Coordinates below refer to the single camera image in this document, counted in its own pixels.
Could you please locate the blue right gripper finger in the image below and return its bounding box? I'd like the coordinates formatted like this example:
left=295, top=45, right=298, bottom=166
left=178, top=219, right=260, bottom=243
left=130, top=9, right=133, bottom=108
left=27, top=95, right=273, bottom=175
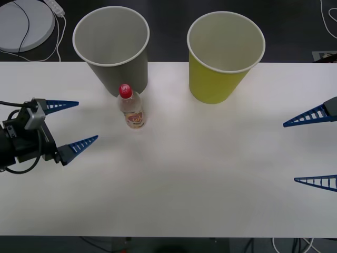
left=293, top=174, right=337, bottom=193
left=283, top=96, right=337, bottom=128

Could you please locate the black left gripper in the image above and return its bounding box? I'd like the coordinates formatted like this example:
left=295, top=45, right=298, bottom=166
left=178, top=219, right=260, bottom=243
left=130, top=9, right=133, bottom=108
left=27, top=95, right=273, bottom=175
left=13, top=99, right=99, bottom=167

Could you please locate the clear bottle with red cap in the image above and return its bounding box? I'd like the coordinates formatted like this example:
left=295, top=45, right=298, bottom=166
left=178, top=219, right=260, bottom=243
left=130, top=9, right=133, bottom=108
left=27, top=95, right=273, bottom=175
left=116, top=84, right=147, bottom=130

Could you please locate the grey floor plate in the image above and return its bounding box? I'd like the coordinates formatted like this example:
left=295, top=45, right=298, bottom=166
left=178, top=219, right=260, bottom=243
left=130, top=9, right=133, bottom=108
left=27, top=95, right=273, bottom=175
left=312, top=50, right=337, bottom=63

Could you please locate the grey plastic waste bin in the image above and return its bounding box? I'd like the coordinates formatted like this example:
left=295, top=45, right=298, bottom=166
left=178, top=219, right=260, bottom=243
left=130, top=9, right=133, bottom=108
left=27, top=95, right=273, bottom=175
left=72, top=6, right=151, bottom=95

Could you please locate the white round floor base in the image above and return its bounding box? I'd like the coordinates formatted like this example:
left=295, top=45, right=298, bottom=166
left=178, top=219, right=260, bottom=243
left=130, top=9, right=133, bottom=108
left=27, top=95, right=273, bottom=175
left=0, top=0, right=56, bottom=53

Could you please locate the yellow-green plastic waste bin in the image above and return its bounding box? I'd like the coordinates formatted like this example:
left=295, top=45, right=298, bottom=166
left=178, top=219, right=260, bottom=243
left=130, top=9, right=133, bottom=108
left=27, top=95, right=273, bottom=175
left=186, top=11, right=266, bottom=105

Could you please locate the white power strip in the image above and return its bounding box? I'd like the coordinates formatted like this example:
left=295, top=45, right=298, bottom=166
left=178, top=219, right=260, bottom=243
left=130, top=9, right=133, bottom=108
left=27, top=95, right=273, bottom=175
left=43, top=0, right=66, bottom=17

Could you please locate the white cable under table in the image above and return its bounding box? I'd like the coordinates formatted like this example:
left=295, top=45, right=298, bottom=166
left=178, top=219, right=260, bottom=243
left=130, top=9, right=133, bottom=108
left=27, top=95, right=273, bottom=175
left=272, top=237, right=321, bottom=253

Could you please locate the looped white cable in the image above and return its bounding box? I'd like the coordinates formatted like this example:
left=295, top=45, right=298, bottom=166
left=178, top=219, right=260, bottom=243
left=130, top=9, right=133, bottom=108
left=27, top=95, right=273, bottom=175
left=320, top=0, right=337, bottom=39

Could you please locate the white power strip cable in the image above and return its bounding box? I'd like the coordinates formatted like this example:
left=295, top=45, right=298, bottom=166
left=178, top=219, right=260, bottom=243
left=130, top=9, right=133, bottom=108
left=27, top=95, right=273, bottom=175
left=0, top=14, right=68, bottom=63

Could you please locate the thin black cable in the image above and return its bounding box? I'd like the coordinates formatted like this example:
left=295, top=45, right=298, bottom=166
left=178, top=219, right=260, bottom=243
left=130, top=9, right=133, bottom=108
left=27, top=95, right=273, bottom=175
left=12, top=0, right=30, bottom=53

